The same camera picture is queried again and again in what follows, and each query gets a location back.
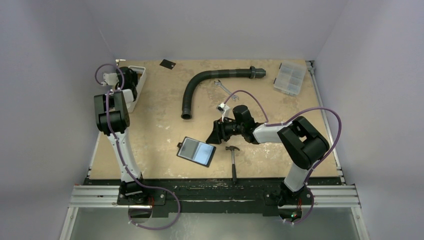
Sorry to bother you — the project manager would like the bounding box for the black card holder wallet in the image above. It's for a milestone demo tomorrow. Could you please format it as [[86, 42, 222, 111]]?
[[176, 136, 216, 168]]

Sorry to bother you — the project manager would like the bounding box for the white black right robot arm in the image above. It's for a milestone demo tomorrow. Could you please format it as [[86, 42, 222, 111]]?
[[206, 105, 330, 205]]

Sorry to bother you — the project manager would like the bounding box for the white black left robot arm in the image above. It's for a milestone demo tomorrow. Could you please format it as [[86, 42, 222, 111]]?
[[93, 63, 149, 205]]

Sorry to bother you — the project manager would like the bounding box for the white plastic tray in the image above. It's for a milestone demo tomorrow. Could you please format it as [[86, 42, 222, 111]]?
[[123, 65, 147, 113]]

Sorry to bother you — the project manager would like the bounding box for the silver wrench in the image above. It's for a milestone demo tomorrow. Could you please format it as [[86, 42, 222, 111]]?
[[214, 79, 239, 102]]

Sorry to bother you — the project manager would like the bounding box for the clear plastic organizer box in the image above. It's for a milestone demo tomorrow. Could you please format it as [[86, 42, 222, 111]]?
[[273, 60, 307, 96]]

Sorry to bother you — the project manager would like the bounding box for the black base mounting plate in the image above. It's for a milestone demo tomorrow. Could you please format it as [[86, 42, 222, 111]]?
[[82, 177, 343, 218]]

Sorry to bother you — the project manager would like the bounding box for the black handled hammer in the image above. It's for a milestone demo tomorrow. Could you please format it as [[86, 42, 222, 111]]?
[[225, 145, 240, 184]]

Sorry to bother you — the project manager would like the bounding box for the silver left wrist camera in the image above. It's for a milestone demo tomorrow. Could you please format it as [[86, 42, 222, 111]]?
[[101, 72, 119, 86]]

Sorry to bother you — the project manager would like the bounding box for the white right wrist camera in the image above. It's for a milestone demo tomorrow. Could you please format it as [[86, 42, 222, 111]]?
[[216, 102, 231, 122]]

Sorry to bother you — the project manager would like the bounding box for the black corrugated hose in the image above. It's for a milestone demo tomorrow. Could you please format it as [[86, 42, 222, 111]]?
[[180, 66, 267, 120]]

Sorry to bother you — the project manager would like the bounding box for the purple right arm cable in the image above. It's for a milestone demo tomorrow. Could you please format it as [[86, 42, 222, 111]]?
[[221, 90, 343, 226]]

